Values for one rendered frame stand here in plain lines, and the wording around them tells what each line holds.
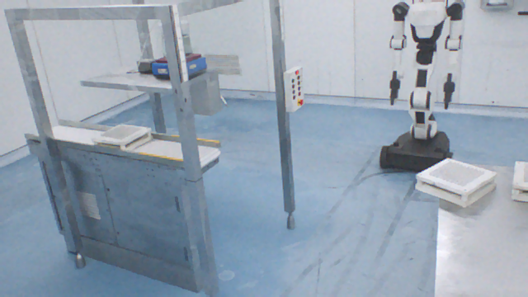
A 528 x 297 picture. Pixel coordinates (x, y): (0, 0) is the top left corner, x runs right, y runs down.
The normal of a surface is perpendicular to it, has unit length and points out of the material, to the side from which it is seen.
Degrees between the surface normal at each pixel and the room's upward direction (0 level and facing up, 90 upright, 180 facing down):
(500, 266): 0
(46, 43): 90
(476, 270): 0
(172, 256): 90
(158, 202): 90
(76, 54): 90
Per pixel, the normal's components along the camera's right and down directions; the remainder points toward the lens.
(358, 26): -0.46, 0.37
